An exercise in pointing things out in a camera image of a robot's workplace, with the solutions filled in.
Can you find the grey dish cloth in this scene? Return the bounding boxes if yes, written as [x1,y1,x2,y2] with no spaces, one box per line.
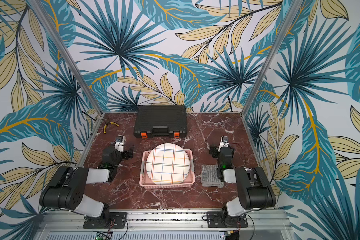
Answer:
[201,165,224,188]

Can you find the plaid striped white plate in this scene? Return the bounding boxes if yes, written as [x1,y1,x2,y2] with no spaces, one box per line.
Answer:
[146,143,190,178]

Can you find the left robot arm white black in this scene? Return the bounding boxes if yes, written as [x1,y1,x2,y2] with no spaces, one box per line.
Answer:
[40,145,134,227]

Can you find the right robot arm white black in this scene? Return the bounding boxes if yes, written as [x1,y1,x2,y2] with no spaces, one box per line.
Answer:
[207,146,276,228]

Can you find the pink plastic basket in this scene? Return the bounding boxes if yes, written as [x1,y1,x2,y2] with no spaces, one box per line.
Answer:
[139,150,196,189]

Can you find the black tool case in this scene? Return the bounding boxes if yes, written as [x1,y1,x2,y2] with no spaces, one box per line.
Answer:
[134,105,188,139]

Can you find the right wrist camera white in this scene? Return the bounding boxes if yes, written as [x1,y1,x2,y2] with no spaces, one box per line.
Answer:
[218,136,229,152]

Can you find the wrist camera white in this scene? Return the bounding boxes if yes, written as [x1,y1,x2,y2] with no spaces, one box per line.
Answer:
[218,136,229,152]
[114,135,125,153]

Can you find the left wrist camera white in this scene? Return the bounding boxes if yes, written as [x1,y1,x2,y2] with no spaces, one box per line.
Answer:
[114,135,125,153]

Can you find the yellow handled pliers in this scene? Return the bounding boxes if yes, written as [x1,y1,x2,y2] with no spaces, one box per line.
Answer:
[103,120,120,134]

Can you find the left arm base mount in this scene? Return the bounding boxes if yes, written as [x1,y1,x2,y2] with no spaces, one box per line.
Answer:
[83,212,127,229]

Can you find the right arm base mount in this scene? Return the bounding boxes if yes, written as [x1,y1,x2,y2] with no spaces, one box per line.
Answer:
[207,211,248,229]

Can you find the aluminium front rail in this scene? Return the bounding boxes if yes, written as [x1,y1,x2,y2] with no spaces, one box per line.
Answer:
[33,209,295,240]

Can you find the right aluminium frame post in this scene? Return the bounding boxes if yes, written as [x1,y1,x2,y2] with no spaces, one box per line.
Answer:
[241,1,303,118]

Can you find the aluminium frame post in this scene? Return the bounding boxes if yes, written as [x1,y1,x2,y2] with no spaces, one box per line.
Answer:
[241,1,303,118]
[28,0,103,115]

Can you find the left aluminium frame post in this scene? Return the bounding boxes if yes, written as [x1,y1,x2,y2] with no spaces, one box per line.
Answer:
[28,0,103,115]

